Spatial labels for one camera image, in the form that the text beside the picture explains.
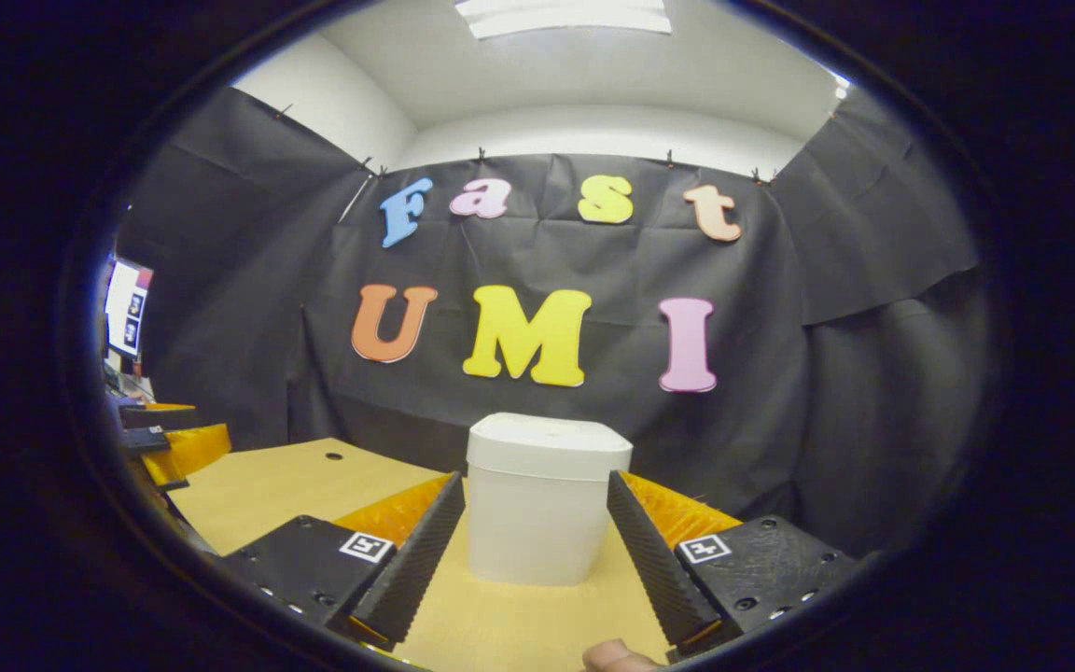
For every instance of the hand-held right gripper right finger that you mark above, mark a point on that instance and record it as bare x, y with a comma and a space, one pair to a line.
649, 560

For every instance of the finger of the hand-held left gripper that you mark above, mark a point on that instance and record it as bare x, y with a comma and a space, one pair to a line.
160, 415
197, 446

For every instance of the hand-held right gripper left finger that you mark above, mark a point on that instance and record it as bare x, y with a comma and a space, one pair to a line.
414, 560

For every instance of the white desktop garbage bin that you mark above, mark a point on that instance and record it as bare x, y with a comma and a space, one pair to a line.
542, 504

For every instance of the wooden desktop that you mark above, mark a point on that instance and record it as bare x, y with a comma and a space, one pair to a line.
267, 485

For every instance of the computer monitor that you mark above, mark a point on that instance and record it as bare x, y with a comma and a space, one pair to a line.
127, 308

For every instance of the black backdrop cloth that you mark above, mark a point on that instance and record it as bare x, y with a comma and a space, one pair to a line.
780, 420

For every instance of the ceiling light panel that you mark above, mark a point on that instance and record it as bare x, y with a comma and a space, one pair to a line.
564, 15

